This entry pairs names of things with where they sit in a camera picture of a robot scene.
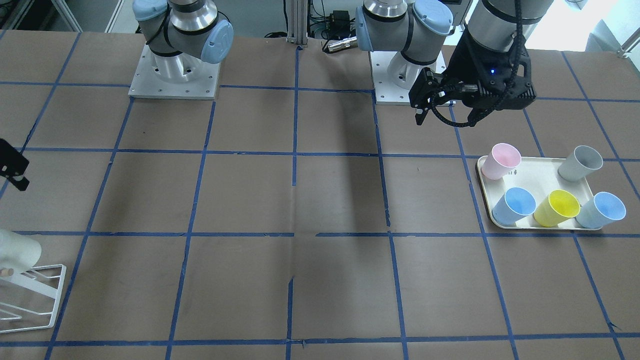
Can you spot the silver cable connector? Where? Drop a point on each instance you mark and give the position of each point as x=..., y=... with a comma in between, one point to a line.
x=335, y=45

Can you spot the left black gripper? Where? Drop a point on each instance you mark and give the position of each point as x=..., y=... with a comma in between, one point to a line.
x=464, y=61

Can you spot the light blue cup far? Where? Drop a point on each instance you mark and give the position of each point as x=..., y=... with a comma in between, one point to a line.
x=603, y=209

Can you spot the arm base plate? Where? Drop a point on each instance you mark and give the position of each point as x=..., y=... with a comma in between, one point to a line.
x=179, y=77
x=393, y=76

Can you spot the white wire cup rack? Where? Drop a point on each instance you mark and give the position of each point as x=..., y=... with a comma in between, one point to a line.
x=31, y=300

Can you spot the light blue cup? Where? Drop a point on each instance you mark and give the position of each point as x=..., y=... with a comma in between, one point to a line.
x=515, y=204
x=603, y=209

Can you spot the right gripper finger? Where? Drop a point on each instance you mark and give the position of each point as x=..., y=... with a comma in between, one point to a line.
x=13, y=165

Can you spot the cream plastic tray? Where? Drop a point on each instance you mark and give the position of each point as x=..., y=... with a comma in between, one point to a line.
x=539, y=176

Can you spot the aluminium frame post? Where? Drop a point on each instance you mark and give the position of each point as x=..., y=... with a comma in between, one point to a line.
x=297, y=21

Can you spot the yellow plastic cup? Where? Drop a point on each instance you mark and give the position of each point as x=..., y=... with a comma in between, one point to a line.
x=559, y=206

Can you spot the cream white plastic cup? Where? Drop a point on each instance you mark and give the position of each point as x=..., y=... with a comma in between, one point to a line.
x=18, y=253

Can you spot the light blue cup near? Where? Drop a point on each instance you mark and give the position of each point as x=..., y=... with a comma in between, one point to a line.
x=515, y=204

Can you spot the grey plastic cup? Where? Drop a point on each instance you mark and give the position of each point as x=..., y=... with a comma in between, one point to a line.
x=583, y=161

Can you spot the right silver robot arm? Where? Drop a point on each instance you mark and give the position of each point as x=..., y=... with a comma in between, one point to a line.
x=73, y=91

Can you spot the pink plastic cup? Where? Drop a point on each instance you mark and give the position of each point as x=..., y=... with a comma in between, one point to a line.
x=502, y=159

